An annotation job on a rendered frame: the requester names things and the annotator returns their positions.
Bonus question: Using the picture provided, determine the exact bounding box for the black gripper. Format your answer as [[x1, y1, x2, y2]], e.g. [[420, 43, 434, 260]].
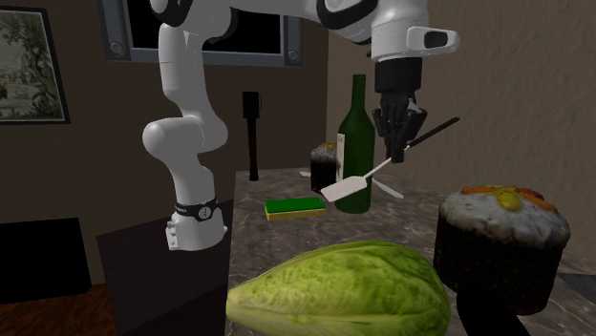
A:
[[372, 57, 428, 164]]

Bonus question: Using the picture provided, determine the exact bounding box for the white spatula with black handle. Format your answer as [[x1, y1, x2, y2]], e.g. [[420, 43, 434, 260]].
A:
[[320, 116, 461, 203]]

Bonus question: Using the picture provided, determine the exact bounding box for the dark green glass bottle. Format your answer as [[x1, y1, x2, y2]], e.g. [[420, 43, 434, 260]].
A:
[[334, 73, 377, 216]]

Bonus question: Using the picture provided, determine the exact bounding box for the white flat utensil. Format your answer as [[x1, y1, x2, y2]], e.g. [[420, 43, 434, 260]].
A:
[[299, 170, 405, 200]]

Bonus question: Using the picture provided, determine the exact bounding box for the small sushi roll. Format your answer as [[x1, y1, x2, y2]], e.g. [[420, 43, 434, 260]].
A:
[[309, 141, 344, 195]]

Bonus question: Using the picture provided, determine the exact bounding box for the green and yellow sponge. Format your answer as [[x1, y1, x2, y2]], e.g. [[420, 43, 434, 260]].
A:
[[264, 196, 328, 222]]

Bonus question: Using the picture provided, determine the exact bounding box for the black upright tool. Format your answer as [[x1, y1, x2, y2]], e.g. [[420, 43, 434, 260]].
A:
[[241, 91, 263, 182]]

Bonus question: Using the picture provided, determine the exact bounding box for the green lettuce head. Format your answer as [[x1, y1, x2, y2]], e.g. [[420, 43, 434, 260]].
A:
[[224, 240, 453, 336]]

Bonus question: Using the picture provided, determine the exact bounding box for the grey framed window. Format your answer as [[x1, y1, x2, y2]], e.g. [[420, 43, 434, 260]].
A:
[[96, 0, 305, 68]]

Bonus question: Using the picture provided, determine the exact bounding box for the dark robot stand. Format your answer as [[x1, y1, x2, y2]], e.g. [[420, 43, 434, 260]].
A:
[[96, 199, 235, 336]]

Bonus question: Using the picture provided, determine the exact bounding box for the black low cabinet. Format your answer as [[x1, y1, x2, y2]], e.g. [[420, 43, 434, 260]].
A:
[[0, 216, 94, 306]]

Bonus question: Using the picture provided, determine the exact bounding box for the black framed wall picture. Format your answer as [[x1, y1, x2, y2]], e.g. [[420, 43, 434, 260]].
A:
[[0, 5, 73, 126]]

